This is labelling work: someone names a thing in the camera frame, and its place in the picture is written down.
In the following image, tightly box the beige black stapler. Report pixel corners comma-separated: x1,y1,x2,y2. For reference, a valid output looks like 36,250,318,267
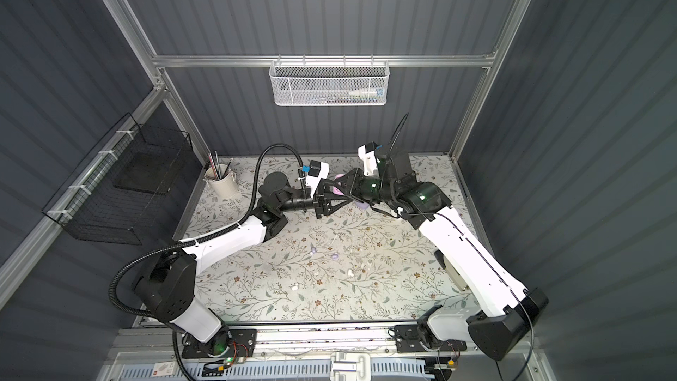
434,250,469,292

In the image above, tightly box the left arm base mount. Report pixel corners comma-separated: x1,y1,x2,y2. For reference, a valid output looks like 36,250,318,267
180,329,258,361

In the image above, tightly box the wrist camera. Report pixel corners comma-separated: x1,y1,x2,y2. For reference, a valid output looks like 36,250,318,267
358,142,381,176
303,160,329,198

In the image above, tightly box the tube in white basket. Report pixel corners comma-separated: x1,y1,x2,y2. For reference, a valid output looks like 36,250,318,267
330,87,386,102

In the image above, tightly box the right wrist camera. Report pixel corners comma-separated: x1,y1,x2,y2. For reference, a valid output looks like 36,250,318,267
358,142,381,176

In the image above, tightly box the black wire mesh basket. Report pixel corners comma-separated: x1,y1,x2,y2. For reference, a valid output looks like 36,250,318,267
42,119,195,245

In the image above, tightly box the white pen holder cup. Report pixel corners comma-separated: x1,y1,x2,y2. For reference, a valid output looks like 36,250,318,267
204,151,239,199

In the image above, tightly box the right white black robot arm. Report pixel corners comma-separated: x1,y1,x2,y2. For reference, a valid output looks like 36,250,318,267
333,151,549,362

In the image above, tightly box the white wire mesh basket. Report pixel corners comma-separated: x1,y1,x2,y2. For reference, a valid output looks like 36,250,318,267
269,61,391,107

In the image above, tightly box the pink earbud charging case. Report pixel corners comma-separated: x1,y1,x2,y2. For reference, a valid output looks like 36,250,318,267
331,174,347,197

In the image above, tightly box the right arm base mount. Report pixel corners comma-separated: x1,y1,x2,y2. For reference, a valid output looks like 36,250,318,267
387,324,467,354

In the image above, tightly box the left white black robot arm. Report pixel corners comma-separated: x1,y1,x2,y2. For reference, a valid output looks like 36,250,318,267
133,172,353,344

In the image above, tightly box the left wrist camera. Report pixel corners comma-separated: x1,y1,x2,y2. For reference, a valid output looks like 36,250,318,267
303,160,329,198

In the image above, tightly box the black corrugated cable conduit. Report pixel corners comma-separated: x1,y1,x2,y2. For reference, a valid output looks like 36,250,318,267
108,143,305,381

